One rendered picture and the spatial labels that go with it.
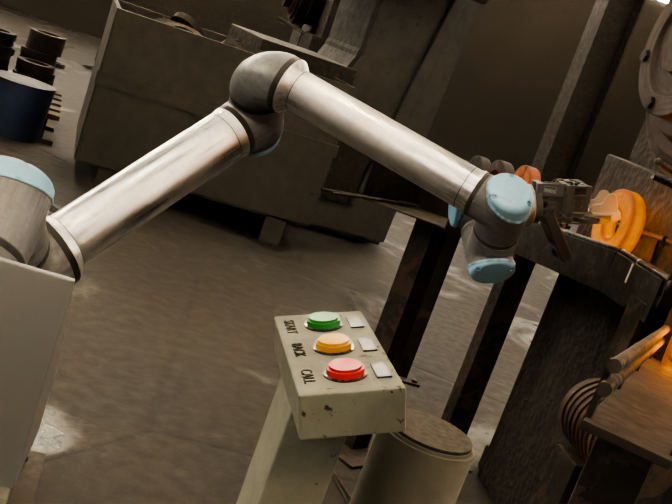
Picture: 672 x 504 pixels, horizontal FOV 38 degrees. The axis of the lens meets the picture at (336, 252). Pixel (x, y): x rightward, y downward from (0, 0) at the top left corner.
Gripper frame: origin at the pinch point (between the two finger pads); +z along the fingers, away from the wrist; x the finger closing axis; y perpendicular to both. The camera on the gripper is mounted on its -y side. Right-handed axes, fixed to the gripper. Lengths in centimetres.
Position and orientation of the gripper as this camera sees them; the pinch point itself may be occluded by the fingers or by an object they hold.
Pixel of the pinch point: (620, 217)
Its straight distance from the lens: 215.2
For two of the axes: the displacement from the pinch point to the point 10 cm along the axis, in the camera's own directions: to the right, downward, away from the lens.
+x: -1.6, -2.7, 9.5
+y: 0.5, -9.6, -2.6
